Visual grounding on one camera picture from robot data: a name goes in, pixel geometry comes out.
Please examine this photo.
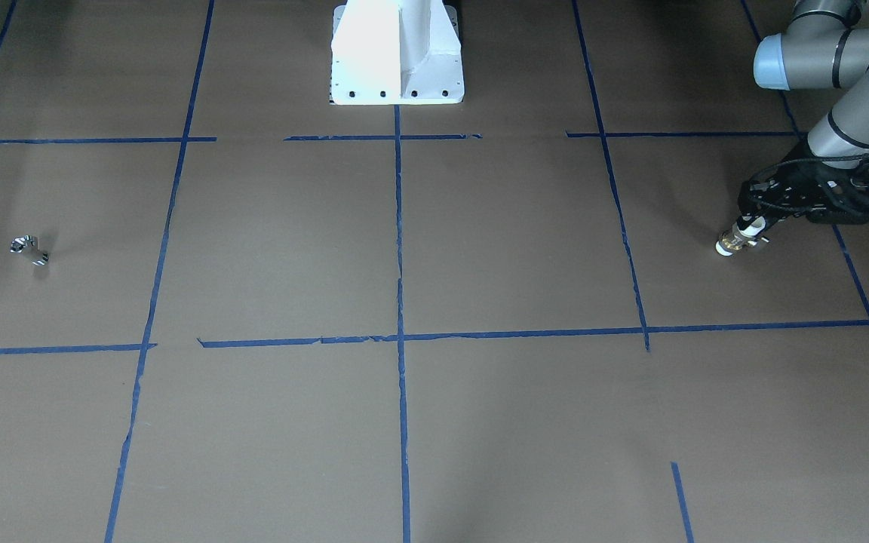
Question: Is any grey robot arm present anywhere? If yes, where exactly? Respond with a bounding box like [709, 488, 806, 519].
[736, 1, 869, 229]

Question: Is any white PPR pipe brass fitting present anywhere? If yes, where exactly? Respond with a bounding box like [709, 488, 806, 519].
[714, 216, 769, 257]

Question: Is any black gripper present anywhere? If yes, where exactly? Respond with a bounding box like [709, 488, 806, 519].
[737, 158, 869, 225]

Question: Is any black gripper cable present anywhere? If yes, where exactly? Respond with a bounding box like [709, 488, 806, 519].
[750, 136, 869, 189]

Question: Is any chrome tee valve fitting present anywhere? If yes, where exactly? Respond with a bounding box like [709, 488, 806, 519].
[9, 236, 50, 267]

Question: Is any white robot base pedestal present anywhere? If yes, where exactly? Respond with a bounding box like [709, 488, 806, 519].
[329, 1, 465, 106]

